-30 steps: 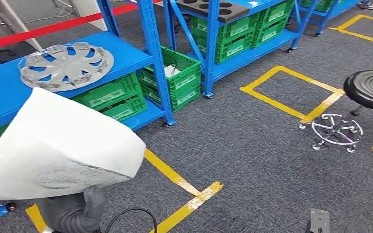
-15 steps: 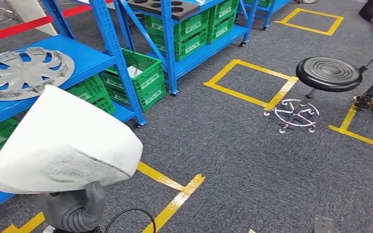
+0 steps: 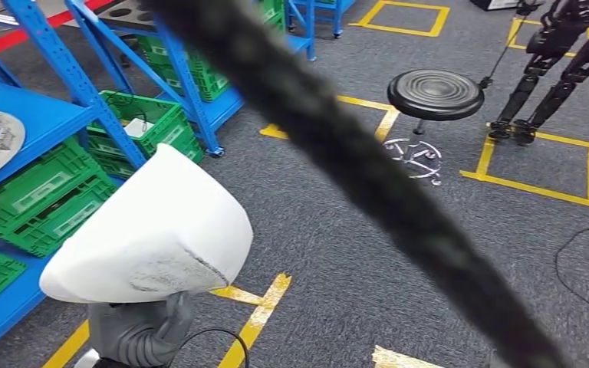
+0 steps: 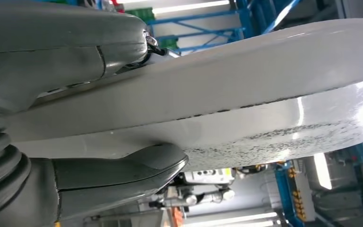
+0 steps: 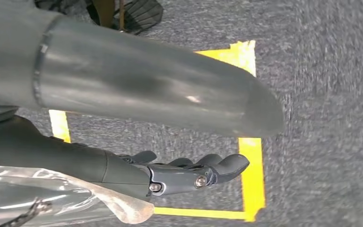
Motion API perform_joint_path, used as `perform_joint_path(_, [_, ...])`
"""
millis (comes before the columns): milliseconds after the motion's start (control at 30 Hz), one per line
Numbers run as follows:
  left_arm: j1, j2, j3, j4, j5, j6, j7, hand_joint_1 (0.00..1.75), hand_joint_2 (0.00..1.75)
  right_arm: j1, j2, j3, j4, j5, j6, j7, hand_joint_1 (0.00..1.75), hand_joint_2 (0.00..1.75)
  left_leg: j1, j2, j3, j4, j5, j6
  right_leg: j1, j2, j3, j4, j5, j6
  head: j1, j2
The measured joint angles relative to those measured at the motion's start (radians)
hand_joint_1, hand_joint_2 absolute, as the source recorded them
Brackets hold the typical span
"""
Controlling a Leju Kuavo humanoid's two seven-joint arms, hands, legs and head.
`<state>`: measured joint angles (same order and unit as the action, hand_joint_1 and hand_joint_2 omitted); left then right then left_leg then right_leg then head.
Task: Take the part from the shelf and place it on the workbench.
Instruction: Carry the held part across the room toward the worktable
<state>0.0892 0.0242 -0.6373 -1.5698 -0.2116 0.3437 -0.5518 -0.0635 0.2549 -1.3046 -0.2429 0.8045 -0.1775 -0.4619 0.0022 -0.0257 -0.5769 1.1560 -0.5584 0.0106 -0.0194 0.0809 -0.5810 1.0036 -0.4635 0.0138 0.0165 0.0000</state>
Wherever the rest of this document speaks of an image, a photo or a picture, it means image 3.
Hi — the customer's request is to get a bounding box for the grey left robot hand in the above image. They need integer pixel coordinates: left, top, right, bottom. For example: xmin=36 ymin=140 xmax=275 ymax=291
xmin=87 ymin=292 xmax=194 ymax=340

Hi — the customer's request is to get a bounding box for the white curved plastic part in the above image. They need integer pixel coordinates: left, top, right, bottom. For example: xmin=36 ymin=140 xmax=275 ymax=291
xmin=38 ymin=143 xmax=255 ymax=305

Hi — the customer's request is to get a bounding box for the blue metal shelf rack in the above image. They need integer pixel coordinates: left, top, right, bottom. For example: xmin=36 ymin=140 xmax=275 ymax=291
xmin=0 ymin=0 xmax=148 ymax=364
xmin=64 ymin=0 xmax=318 ymax=157
xmin=284 ymin=0 xmax=357 ymax=39

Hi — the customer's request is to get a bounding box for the small white item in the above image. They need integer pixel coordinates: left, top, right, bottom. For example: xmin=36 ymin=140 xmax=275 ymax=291
xmin=123 ymin=117 xmax=155 ymax=140

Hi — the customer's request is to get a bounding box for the grey tray with holes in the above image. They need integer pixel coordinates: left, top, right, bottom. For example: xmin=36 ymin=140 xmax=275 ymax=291
xmin=96 ymin=0 xmax=160 ymax=32

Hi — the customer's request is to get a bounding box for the red barrier tape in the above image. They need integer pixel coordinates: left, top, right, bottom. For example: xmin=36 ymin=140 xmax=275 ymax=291
xmin=0 ymin=0 xmax=115 ymax=64

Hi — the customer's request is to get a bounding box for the black round stool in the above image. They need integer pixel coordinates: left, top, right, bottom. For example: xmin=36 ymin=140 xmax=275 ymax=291
xmin=382 ymin=68 xmax=486 ymax=187

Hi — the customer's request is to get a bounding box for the thin black rod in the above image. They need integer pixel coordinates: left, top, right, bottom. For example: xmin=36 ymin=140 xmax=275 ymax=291
xmin=479 ymin=5 xmax=535 ymax=91

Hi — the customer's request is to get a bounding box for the black humanoid robot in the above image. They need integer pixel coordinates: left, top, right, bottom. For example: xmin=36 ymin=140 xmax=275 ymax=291
xmin=486 ymin=0 xmax=589 ymax=146

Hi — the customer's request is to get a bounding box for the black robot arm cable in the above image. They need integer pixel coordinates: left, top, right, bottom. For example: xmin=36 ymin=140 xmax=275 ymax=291
xmin=169 ymin=328 xmax=252 ymax=368

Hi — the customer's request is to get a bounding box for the thick black braided cable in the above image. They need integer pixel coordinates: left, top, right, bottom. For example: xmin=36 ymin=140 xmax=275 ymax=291
xmin=139 ymin=0 xmax=572 ymax=368

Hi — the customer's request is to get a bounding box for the thin black floor cable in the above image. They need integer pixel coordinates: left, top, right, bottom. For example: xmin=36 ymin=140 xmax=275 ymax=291
xmin=553 ymin=224 xmax=589 ymax=327

